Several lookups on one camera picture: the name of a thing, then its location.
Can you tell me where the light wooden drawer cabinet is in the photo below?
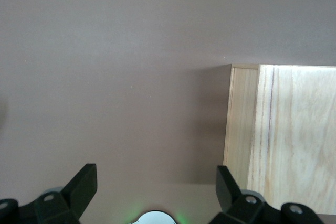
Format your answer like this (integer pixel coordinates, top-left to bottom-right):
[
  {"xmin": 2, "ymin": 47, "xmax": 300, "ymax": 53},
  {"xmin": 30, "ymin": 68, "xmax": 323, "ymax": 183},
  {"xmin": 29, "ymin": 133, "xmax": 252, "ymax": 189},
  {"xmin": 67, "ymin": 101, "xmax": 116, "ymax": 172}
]
[{"xmin": 223, "ymin": 63, "xmax": 336, "ymax": 216}]

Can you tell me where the brown paper table cover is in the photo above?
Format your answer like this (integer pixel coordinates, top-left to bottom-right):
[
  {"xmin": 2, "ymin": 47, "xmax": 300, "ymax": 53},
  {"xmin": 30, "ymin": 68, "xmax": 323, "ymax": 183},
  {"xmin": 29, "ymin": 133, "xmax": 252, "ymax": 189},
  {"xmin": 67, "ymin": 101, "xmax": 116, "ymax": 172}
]
[{"xmin": 0, "ymin": 0, "xmax": 336, "ymax": 224}]

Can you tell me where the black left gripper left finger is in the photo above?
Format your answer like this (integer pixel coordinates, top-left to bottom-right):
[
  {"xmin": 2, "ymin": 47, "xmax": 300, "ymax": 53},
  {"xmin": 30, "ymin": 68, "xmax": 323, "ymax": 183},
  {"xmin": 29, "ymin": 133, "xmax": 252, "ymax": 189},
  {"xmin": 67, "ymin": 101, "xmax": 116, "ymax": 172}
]
[{"xmin": 0, "ymin": 163, "xmax": 98, "ymax": 224}]

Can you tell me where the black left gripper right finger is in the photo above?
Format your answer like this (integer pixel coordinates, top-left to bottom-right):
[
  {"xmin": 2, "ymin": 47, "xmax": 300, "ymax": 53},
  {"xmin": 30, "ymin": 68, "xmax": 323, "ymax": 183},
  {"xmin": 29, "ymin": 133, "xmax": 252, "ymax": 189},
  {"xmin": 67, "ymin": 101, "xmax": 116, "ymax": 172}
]
[{"xmin": 209, "ymin": 165, "xmax": 326, "ymax": 224}]

